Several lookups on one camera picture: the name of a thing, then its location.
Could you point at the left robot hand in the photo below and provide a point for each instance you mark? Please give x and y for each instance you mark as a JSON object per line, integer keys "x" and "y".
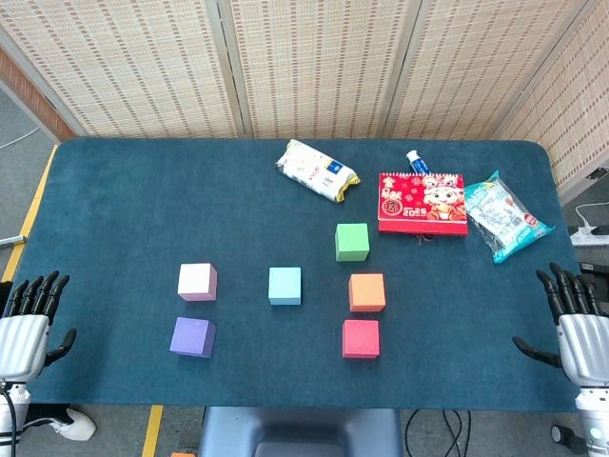
{"x": 24, "y": 343}

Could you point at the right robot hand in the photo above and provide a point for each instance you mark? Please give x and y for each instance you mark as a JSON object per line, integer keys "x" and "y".
{"x": 585, "y": 347}

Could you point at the purple foam cube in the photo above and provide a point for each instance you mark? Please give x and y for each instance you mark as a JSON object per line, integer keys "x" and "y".
{"x": 190, "y": 335}

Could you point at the pink foam cube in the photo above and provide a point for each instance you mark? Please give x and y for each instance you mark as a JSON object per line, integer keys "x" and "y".
{"x": 196, "y": 282}

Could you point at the orange foam cube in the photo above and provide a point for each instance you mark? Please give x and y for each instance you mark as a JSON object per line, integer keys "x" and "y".
{"x": 366, "y": 291}

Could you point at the green foam cube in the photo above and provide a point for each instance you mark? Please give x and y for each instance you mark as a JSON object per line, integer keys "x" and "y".
{"x": 352, "y": 240}

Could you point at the light blue foam cube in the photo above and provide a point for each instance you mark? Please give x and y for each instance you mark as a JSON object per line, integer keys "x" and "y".
{"x": 284, "y": 284}

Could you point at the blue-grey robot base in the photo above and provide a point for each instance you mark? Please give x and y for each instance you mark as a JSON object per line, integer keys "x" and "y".
{"x": 300, "y": 428}

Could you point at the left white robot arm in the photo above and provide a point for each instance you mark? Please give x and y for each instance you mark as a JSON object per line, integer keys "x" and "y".
{"x": 19, "y": 404}

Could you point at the black case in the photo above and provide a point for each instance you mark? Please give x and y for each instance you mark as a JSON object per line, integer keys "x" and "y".
{"x": 603, "y": 271}

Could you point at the black floor stand foot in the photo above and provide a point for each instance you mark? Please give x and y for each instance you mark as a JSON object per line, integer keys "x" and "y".
{"x": 568, "y": 437}

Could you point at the white shoe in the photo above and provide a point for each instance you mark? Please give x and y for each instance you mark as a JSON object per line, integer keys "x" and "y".
{"x": 78, "y": 426}

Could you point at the grey metal bar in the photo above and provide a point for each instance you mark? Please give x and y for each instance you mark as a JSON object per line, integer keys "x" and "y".
{"x": 12, "y": 241}

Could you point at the white power strip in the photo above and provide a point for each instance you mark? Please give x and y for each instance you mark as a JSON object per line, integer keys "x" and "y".
{"x": 587, "y": 236}

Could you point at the teal clear snack bag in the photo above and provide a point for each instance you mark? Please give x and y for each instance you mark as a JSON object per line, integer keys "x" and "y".
{"x": 504, "y": 216}

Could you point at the dark teal table cover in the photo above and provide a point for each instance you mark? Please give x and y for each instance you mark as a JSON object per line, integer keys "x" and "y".
{"x": 143, "y": 214}

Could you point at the red desk calendar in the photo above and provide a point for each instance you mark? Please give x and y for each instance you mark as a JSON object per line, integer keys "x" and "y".
{"x": 421, "y": 204}

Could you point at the red foam cube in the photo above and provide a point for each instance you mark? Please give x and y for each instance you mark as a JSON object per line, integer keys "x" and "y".
{"x": 360, "y": 337}

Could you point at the blue white tube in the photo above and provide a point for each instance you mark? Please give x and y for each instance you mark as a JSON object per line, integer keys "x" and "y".
{"x": 418, "y": 163}

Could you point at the white snack packet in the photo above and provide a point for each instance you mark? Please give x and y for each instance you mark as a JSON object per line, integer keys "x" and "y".
{"x": 314, "y": 171}

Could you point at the woven bamboo folding screen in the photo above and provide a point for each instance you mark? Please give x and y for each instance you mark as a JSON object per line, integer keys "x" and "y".
{"x": 309, "y": 71}

